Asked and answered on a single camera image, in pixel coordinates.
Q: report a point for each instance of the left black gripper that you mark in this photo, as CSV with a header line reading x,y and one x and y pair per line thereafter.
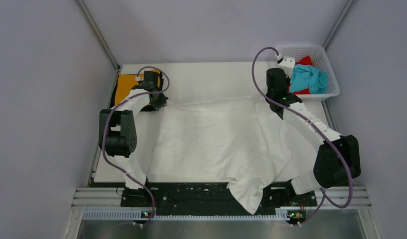
x,y
161,102

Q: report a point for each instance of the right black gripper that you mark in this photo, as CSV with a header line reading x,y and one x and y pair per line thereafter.
x,y
288,80

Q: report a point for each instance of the white t shirt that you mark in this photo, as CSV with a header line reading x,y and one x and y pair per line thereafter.
x,y
239,141

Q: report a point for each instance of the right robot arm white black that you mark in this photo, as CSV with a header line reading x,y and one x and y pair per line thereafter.
x,y
337,155

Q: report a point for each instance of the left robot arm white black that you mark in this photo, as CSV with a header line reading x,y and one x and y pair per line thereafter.
x,y
135,93

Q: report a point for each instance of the folded black t shirt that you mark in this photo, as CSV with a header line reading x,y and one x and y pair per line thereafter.
x,y
149,80

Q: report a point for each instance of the folded orange t shirt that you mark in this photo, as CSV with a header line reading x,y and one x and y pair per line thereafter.
x,y
124,84

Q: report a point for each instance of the cyan t shirt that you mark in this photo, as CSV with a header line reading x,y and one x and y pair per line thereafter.
x,y
319,81

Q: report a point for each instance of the red t shirt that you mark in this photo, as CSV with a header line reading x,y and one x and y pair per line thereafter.
x,y
301,76

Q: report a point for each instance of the white plastic basket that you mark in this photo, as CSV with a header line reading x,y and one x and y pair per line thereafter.
x,y
292,53

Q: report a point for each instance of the left corner metal post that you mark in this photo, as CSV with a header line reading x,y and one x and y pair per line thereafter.
x,y
97,33

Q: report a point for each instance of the corner metal post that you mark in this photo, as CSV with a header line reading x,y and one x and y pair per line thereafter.
x,y
97,33
337,24

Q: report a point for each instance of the right corner metal post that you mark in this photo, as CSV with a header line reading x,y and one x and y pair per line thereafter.
x,y
337,24

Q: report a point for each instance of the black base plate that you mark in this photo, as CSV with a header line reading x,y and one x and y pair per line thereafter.
x,y
211,199

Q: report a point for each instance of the white slotted cable duct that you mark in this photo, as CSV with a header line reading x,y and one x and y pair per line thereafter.
x,y
142,215

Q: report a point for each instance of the aluminium rail frame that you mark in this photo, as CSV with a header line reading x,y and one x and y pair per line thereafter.
x,y
112,197

